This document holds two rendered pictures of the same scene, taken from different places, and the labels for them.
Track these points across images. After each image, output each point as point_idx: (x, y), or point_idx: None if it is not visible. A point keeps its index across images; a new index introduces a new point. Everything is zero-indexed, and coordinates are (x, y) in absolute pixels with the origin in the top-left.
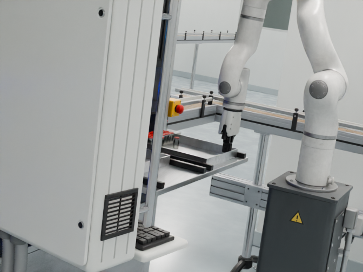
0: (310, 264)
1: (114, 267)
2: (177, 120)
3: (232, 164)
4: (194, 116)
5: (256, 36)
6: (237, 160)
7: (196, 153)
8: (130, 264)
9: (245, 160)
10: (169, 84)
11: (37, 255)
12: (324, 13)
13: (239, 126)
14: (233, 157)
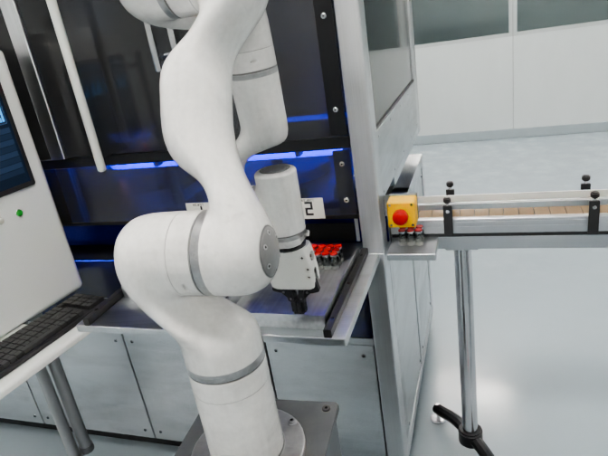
0: None
1: (311, 398)
2: (496, 231)
3: (278, 337)
4: (563, 229)
5: (244, 113)
6: (307, 334)
7: None
8: (349, 407)
9: (333, 342)
10: (367, 175)
11: (168, 338)
12: (186, 58)
13: (307, 277)
14: (310, 327)
